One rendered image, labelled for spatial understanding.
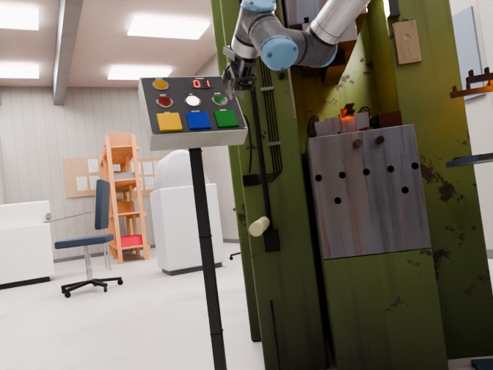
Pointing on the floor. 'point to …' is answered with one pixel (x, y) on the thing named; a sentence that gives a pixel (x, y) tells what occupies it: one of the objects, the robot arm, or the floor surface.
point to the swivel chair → (101, 221)
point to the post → (207, 260)
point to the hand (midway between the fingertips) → (231, 95)
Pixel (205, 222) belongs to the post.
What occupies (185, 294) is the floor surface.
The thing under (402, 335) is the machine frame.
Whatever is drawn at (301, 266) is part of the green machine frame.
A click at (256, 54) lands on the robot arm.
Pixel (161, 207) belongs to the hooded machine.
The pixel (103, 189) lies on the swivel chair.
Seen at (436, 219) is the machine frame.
